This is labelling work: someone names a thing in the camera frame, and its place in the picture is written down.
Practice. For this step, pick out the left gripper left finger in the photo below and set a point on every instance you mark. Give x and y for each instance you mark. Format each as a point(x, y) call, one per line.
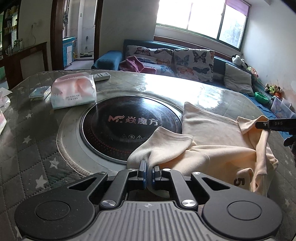
point(142, 173)

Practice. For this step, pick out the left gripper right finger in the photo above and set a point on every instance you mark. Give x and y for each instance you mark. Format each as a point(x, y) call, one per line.
point(156, 177)

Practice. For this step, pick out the cream sweatshirt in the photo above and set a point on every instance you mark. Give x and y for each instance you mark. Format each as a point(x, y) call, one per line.
point(233, 151)

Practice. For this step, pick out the clear plastic storage box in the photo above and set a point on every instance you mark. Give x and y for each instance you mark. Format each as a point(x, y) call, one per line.
point(280, 110)

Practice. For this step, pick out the colourful plush toys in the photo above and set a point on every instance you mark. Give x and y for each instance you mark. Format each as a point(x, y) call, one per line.
point(273, 90)

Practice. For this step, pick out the green plastic bowl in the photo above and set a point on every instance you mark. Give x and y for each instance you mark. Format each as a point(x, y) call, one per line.
point(261, 98)

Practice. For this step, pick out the black round induction cooktop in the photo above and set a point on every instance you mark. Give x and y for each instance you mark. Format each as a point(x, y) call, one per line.
point(114, 127)

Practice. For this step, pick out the grey plain cushion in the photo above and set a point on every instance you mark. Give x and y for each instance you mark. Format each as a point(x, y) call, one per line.
point(238, 80)

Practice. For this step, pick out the dark blue sofa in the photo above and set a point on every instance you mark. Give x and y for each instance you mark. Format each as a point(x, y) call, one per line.
point(111, 60)

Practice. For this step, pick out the panda plush toy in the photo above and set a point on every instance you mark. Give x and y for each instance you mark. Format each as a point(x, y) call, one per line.
point(238, 61)

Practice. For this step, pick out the white remote control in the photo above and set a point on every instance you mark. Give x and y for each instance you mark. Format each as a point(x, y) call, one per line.
point(101, 76)

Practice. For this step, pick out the butterfly cushion centre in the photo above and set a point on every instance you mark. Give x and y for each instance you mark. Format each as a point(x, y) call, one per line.
point(194, 64)

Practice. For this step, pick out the butterfly cushion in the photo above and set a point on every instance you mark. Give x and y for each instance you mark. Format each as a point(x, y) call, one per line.
point(158, 59)
point(194, 64)

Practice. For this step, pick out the magenta garment on sofa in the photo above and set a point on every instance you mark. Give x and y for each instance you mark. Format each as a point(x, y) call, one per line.
point(132, 64)

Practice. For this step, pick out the pink white tissue pack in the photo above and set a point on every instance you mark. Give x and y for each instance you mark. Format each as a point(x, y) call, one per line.
point(72, 90)

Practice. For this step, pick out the butterfly cushion left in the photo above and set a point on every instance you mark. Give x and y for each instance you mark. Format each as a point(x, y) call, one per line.
point(158, 59)

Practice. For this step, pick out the blue white cabinet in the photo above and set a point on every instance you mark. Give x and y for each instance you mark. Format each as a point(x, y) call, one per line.
point(68, 50)

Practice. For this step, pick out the open tissue bag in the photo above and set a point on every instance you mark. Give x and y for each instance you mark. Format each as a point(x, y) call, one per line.
point(5, 102)

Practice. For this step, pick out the window with green frame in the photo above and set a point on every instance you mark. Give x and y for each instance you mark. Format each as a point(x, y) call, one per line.
point(221, 21)

